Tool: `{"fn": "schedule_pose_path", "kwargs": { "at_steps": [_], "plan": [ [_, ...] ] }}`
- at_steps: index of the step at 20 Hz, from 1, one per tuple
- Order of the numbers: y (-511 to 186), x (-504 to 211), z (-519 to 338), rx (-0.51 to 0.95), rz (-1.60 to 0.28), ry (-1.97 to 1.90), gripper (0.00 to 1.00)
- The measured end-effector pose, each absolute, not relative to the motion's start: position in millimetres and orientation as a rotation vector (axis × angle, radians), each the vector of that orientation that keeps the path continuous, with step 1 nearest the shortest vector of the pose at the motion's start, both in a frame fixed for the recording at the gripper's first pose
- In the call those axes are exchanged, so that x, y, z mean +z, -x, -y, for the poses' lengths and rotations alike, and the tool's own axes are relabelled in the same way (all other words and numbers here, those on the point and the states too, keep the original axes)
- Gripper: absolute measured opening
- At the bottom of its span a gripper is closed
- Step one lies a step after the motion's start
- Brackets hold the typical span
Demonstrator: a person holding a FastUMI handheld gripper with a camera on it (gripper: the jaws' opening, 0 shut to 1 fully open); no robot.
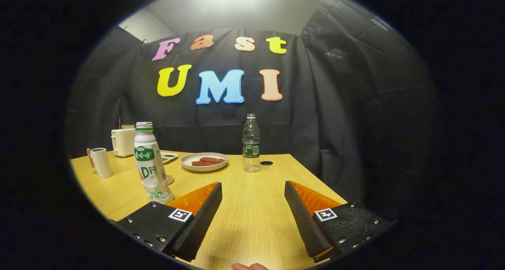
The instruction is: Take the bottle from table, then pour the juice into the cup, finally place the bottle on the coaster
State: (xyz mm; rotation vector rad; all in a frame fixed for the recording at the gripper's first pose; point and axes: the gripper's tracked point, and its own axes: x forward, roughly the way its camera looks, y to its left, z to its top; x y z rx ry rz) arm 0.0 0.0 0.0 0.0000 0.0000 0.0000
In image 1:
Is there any white cup wooden handle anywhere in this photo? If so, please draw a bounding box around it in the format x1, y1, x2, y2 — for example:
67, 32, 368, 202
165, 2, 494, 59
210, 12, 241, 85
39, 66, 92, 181
87, 148, 114, 178

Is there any wooden table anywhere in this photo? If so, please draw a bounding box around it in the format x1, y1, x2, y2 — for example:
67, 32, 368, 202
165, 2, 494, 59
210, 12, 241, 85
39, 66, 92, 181
70, 151, 348, 270

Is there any cream toaster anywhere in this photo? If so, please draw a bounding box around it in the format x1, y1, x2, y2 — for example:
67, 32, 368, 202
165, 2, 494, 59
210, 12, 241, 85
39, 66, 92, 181
111, 128, 137, 158

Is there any clear plastic water bottle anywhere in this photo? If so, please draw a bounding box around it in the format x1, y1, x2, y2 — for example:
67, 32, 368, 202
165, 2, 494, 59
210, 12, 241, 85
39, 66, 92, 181
242, 113, 261, 173

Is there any white juice bottle green label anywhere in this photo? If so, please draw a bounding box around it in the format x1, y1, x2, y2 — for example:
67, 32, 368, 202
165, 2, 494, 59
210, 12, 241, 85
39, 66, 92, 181
133, 122, 174, 204

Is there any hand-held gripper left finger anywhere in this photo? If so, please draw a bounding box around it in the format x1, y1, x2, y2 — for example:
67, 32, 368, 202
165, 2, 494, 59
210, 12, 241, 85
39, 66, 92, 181
114, 182, 223, 263

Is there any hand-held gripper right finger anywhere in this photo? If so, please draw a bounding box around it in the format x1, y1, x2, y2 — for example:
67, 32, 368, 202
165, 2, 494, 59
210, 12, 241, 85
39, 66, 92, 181
284, 180, 393, 263

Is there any white round plate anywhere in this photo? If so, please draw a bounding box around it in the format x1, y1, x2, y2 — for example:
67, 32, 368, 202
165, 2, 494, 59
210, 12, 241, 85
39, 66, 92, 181
180, 152, 228, 173

